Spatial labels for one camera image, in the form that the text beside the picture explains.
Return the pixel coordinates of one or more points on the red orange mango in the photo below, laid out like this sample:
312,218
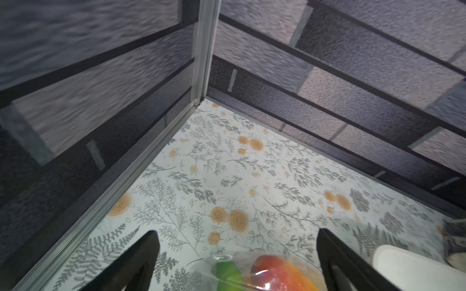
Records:
273,273

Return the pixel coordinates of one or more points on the white oval plastic tray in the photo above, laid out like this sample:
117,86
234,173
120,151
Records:
410,271

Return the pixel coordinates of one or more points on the beige canvas tote bag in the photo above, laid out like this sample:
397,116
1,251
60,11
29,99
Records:
454,242

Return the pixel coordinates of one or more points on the clear blue-zipper zip-top bag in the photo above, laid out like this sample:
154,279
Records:
202,279

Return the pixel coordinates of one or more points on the left aluminium frame post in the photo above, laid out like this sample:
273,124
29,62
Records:
206,25

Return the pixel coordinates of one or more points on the green mango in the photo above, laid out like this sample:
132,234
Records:
229,276

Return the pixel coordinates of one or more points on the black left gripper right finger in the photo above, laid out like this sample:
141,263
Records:
344,270

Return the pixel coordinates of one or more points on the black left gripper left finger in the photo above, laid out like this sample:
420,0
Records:
133,270

